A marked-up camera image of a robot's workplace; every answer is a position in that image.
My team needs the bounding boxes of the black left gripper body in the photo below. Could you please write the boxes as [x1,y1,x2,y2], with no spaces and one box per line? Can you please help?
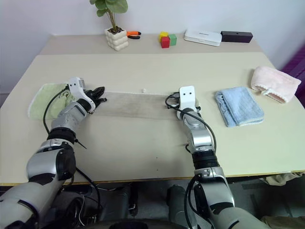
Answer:
[84,89,102,107]

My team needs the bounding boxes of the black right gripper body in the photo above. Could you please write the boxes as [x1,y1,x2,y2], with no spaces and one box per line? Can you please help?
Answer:
[170,92,180,106]

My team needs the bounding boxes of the beige grey towel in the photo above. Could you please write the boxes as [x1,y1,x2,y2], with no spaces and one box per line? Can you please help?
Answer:
[93,91,182,121]

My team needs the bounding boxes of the light green towel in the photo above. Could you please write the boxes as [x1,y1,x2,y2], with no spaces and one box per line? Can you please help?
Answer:
[28,82,73,121]

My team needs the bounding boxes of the folded light blue towel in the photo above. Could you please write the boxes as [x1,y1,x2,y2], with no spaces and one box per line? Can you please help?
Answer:
[214,86,265,128]

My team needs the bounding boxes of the folded pink towel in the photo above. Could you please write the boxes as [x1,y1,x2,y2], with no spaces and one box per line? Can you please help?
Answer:
[249,66,302,104]

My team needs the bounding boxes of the white bubble plant pot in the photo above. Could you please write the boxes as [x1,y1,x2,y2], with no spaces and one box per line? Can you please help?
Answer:
[105,27,130,52]

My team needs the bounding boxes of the flat white box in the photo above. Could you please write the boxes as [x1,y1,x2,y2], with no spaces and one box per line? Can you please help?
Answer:
[183,29,223,47]

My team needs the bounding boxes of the green leafy plant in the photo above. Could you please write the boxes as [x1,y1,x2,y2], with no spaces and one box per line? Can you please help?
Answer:
[89,0,129,33]

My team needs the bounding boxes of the long black box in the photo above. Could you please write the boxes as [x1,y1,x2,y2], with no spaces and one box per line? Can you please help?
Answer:
[220,31,254,44]

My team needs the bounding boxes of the dark grey rounded shape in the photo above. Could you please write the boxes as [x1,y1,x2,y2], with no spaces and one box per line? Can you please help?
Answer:
[166,185,194,226]

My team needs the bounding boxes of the beige crumpled cloth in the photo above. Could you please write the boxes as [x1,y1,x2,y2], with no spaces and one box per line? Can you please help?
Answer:
[259,172,305,187]

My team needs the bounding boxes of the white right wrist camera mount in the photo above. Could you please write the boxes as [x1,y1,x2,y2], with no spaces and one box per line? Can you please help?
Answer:
[179,86,199,111]

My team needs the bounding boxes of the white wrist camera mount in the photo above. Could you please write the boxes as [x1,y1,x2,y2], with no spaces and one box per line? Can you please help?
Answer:
[66,76,96,113]
[179,86,199,111]

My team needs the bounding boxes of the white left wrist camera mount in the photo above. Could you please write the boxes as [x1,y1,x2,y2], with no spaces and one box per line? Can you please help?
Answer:
[66,76,96,113]

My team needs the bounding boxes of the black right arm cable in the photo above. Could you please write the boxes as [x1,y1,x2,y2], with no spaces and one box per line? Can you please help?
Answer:
[164,94,217,146]

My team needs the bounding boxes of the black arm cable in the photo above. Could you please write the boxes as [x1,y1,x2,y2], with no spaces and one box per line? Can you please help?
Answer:
[164,94,217,146]
[42,87,72,134]

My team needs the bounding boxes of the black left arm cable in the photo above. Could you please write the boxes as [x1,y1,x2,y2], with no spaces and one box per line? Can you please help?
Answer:
[42,87,72,134]

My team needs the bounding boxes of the orange handled pliers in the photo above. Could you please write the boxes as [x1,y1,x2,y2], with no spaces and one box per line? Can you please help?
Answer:
[126,31,142,40]

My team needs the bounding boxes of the black cable under table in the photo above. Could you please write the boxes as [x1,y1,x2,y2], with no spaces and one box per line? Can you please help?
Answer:
[75,167,103,217]

